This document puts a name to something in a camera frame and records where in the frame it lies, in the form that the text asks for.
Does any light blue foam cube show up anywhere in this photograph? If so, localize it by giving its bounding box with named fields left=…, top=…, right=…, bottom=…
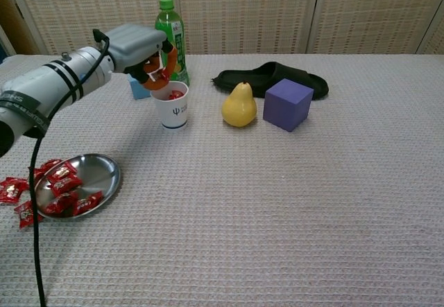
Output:
left=127, top=73, right=152, bottom=100

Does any green drink bottle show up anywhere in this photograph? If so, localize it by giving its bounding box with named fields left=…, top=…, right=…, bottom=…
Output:
left=154, top=0, right=191, bottom=87

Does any white paper cup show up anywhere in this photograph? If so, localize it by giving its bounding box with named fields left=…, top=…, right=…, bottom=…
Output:
left=149, top=80, right=189, bottom=131

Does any woven fringed tablecloth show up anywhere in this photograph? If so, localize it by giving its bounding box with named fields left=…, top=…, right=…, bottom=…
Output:
left=0, top=53, right=444, bottom=307

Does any woven folding screen panel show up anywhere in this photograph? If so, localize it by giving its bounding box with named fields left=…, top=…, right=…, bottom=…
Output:
left=307, top=0, right=444, bottom=55
left=168, top=0, right=322, bottom=55
left=10, top=0, right=173, bottom=57
left=416, top=0, right=444, bottom=55

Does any purple foam cube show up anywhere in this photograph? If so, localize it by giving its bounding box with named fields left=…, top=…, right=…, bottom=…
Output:
left=262, top=78, right=315, bottom=133

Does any round metal plate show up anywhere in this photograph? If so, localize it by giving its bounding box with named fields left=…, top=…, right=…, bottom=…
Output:
left=34, top=152, right=121, bottom=222

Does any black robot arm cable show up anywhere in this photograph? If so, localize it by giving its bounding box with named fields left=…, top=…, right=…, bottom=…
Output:
left=28, top=28, right=111, bottom=307

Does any yellow pear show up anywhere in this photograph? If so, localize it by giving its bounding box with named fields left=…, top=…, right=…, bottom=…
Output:
left=221, top=80, right=258, bottom=128

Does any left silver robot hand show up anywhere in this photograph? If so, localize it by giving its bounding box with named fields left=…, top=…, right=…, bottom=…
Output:
left=106, top=23, right=180, bottom=91

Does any black slipper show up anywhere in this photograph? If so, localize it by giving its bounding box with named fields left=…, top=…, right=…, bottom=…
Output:
left=210, top=61, right=330, bottom=102

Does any brown wooden board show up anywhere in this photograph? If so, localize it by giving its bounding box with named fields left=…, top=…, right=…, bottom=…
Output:
left=0, top=0, right=39, bottom=57

